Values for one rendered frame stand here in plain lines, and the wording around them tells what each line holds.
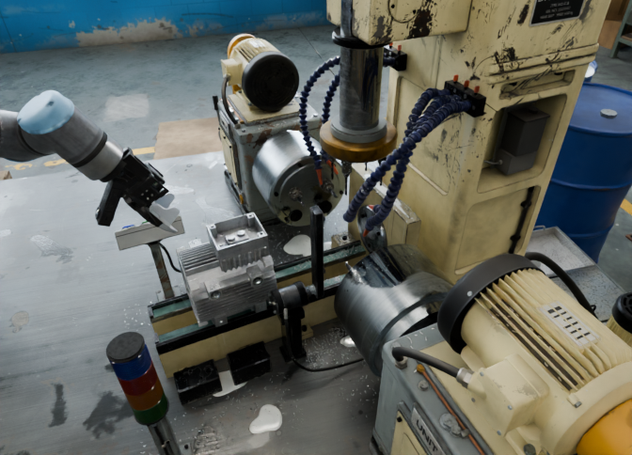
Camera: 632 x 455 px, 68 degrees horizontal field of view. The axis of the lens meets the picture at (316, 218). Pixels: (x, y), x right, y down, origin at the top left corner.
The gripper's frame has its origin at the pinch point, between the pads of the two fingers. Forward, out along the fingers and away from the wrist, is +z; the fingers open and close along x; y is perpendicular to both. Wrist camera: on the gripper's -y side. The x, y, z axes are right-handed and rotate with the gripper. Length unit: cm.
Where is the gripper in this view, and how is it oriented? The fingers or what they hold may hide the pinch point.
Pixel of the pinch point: (168, 225)
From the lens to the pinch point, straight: 114.5
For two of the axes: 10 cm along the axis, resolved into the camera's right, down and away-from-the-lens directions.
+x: -4.1, -5.5, 7.3
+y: 7.8, -6.2, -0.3
